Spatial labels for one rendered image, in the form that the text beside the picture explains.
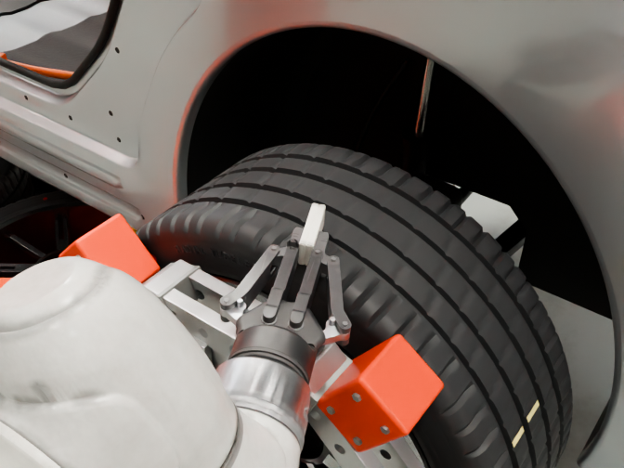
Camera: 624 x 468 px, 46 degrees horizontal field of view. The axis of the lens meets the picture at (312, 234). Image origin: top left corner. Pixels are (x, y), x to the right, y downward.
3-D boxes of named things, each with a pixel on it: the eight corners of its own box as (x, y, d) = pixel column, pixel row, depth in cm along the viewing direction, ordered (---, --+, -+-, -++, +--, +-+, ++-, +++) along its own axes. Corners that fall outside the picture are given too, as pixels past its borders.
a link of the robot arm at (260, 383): (298, 480, 62) (313, 422, 66) (305, 419, 56) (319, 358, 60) (195, 457, 63) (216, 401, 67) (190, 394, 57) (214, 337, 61)
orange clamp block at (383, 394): (396, 407, 78) (448, 383, 71) (356, 457, 73) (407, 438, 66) (354, 357, 78) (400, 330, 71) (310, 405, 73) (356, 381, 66)
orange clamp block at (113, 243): (162, 268, 94) (121, 211, 93) (116, 303, 89) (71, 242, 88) (141, 281, 99) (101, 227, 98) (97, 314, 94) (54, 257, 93)
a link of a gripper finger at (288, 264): (275, 346, 69) (260, 344, 69) (297, 266, 78) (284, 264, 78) (276, 318, 67) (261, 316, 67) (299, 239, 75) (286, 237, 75)
